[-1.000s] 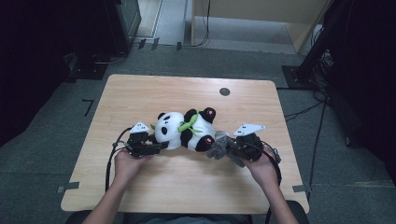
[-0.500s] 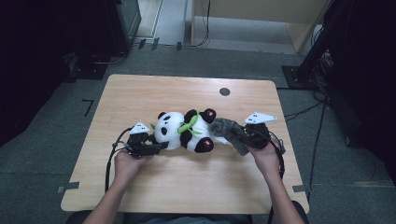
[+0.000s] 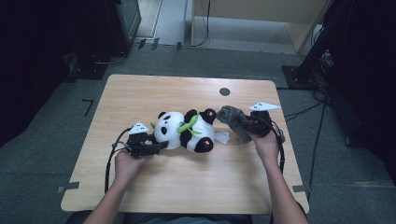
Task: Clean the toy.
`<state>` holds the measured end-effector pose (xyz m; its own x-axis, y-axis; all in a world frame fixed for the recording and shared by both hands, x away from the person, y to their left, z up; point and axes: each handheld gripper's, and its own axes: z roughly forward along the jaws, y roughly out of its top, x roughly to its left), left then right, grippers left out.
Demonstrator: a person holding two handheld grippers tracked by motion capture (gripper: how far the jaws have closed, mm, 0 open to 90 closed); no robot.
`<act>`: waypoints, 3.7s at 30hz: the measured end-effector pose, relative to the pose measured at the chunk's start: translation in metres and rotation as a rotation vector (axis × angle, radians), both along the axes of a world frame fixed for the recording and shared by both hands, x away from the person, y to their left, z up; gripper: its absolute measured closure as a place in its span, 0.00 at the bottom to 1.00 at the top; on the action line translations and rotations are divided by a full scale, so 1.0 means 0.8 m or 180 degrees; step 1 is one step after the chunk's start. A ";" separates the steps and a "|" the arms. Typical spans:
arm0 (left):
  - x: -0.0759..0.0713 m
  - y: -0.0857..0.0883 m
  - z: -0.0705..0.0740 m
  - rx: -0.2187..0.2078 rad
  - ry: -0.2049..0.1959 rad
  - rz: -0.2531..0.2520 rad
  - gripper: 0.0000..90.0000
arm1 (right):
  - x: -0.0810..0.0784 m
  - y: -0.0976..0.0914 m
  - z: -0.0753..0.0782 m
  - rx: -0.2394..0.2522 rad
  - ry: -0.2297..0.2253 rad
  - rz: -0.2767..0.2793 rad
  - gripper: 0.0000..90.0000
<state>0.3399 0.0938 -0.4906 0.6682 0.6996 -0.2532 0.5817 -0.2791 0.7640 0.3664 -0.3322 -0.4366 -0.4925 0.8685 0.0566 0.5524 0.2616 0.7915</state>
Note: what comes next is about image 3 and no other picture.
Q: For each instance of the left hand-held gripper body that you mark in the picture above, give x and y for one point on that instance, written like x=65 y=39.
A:
x=138 y=144

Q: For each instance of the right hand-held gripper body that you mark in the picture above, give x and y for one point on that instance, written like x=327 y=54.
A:
x=261 y=123

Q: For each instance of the grey fuzzy scarf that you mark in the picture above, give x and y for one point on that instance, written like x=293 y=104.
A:
x=233 y=121

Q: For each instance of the panda plush toy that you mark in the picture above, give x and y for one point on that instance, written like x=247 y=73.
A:
x=183 y=132

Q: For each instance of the person's right hand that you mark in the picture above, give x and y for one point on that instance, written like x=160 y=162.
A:
x=266 y=149

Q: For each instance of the person's left hand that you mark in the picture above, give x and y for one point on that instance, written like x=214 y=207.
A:
x=129 y=168

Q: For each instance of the dark round table grommet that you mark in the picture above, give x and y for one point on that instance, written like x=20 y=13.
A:
x=224 y=91

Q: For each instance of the grey tape strip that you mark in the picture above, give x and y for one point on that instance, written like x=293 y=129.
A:
x=299 y=188
x=68 y=186

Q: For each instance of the black metal stand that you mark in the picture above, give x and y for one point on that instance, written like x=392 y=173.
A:
x=306 y=62

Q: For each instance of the person's dark clothing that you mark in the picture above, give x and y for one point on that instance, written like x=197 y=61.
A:
x=186 y=219

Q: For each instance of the black flat stand base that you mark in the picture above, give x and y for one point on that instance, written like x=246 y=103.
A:
x=87 y=70

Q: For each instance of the black chair armrest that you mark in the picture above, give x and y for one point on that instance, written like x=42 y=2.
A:
x=76 y=218

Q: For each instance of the light wooden furniture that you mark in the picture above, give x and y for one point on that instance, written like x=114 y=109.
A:
x=249 y=9

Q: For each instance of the dark cabinet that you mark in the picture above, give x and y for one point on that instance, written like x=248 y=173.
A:
x=124 y=25

